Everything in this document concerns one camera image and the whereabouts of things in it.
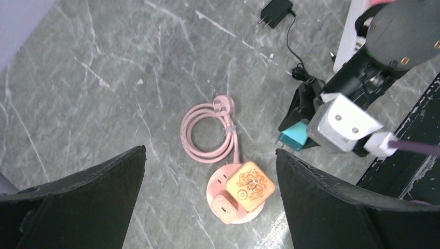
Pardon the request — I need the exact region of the round pink power socket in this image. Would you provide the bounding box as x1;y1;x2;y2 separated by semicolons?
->
206;161;275;224

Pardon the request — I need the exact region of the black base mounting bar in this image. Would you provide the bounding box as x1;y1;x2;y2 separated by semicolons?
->
357;77;439;205

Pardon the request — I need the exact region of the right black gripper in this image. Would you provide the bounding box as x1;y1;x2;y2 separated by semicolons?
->
278;45;410;159

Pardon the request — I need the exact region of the salmon cube plug adapter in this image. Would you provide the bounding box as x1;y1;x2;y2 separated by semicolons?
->
210;194;238;224

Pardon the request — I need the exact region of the pink coiled socket cable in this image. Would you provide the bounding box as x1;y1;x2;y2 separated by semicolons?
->
180;95;241;165

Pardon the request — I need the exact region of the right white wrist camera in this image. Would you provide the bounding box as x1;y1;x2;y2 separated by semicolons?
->
307;93;397;158

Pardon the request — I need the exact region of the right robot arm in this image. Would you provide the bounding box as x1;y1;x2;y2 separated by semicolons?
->
278;1;439;158

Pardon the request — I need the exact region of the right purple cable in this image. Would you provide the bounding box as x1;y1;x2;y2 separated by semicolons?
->
388;139;440;158

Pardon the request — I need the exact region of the tan cube socket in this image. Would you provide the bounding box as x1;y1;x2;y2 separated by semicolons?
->
225;161;276;213

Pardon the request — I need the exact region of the black power adapter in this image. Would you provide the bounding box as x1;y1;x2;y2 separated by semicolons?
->
258;0;311;82

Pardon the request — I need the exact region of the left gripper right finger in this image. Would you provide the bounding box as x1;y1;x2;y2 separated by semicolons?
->
276;148;439;248

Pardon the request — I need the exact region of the teal cube adapter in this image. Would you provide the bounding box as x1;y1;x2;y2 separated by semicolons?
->
278;120;308;151

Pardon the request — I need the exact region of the white power strip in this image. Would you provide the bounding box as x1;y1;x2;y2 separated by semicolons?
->
333;0;370;73

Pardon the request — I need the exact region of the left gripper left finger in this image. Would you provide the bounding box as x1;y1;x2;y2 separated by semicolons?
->
1;145;146;248

